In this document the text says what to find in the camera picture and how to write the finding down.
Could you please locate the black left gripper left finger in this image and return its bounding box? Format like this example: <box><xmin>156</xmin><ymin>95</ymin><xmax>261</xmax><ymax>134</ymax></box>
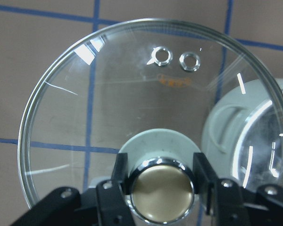
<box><xmin>96</xmin><ymin>153</ymin><xmax>134</xmax><ymax>226</ymax></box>

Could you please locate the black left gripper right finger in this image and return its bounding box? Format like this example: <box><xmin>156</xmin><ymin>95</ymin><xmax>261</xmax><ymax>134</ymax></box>
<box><xmin>192</xmin><ymin>153</ymin><xmax>250</xmax><ymax>226</ymax></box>

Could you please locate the glass pot lid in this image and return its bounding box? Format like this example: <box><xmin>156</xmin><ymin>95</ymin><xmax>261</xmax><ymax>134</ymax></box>
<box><xmin>15</xmin><ymin>19</ymin><xmax>283</xmax><ymax>226</ymax></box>

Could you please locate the pale green electric pot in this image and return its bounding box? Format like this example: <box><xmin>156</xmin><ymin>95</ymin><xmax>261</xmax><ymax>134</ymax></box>
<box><xmin>201</xmin><ymin>80</ymin><xmax>283</xmax><ymax>191</ymax></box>

